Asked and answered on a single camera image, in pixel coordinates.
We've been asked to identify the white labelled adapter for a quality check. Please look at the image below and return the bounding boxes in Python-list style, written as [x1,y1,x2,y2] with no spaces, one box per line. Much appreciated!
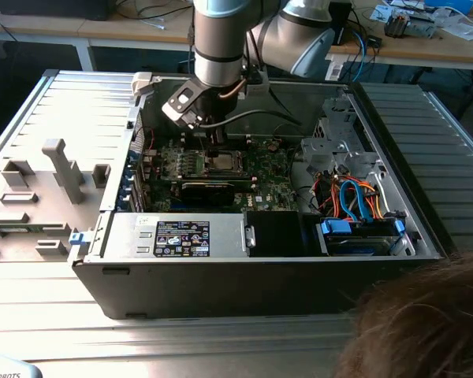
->
[325,58,345,83]

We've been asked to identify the black open PC case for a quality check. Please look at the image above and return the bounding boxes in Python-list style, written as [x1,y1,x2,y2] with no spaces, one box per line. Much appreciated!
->
[71,72,460,321]

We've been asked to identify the person's brown-haired head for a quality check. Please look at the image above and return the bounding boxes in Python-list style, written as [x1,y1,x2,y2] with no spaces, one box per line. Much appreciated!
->
[334,251,473,378]

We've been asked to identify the grey parts rack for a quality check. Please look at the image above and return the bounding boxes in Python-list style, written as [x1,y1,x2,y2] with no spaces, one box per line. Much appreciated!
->
[0,137,115,263]

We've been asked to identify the black monitor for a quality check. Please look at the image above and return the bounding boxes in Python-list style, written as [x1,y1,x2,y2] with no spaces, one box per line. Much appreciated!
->
[0,0,111,20]

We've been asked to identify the orange power wires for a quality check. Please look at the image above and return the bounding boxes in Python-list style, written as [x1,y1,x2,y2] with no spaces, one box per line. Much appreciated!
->
[354,179,384,220]

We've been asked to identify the expansion slot bracket row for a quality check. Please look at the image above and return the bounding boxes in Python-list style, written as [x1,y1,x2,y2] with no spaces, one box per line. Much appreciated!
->
[117,147,149,213]

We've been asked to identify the grey metal device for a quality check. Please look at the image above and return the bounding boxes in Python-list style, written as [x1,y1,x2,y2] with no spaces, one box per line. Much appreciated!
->
[408,15,438,39]

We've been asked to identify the black graphics card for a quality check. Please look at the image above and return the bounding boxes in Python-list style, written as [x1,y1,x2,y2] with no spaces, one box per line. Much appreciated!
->
[180,180,237,206]

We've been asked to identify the black power supply label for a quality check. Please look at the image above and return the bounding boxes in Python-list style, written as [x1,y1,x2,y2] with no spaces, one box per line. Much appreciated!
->
[153,220,212,259]

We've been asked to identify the hanging black cables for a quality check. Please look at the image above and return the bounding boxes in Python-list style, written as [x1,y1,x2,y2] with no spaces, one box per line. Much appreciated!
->
[184,15,198,76]

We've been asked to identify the silver metal drive cage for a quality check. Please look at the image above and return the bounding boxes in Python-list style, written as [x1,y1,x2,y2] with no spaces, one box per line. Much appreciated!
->
[301,94,383,178]

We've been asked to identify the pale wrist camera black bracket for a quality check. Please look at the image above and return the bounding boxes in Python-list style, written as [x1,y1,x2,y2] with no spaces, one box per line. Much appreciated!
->
[161,77,212,130]

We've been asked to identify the blue flat data wire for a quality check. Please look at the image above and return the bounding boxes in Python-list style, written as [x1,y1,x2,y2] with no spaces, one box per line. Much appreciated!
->
[338,181,359,221]
[348,176,376,224]

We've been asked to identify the metal CPU cooler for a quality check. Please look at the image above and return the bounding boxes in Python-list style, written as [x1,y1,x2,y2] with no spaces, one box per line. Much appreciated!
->
[384,11,411,39]

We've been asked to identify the silver power supply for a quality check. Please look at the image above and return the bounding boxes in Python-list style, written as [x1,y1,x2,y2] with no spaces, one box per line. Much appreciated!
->
[102,212,248,261]

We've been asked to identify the papers and plastic bags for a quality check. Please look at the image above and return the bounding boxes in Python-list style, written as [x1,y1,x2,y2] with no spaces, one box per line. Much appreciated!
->
[437,9,473,40]

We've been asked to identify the green motherboard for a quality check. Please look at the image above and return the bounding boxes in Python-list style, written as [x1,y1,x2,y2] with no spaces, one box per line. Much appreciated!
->
[141,135,300,213]

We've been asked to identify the small white wrist camera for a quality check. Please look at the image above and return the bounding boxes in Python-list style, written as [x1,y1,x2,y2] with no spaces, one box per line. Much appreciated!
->
[244,66,271,95]

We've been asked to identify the beige case latch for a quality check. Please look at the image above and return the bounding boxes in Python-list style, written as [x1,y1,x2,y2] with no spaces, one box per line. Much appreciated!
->
[132,72,161,98]

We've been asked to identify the black fan shroud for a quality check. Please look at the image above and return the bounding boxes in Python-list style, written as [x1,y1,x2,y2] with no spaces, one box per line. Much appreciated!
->
[244,210,312,259]

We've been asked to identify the wooden desk white frame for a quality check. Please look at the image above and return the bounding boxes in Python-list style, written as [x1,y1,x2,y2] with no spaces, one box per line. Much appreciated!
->
[0,0,198,72]

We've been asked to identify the silver power supply handle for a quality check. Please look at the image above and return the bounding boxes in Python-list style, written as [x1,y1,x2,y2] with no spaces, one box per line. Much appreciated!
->
[240,220,258,250]

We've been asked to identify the CPU socket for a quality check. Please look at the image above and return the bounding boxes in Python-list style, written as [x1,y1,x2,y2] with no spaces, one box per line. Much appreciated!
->
[203,149,249,177]

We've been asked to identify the dark wrist camera cable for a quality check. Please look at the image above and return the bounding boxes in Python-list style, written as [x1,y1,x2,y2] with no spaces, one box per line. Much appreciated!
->
[199,109,304,129]

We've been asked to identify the hard disk in blue carrier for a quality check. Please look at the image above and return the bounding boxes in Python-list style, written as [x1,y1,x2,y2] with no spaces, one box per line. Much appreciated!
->
[315,218,406,258]

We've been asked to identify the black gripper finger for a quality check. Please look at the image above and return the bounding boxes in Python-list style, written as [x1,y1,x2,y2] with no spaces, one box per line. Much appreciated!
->
[207,124,228,154]

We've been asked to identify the blue round cable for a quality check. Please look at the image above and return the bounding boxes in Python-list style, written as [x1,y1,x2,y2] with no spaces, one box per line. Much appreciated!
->
[352,30,371,83]

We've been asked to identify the red power wires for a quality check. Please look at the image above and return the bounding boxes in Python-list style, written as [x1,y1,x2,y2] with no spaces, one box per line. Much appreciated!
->
[314,175,342,216]

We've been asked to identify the black box on desk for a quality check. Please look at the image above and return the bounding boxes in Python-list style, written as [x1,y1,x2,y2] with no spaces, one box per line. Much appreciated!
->
[330,1,355,47]

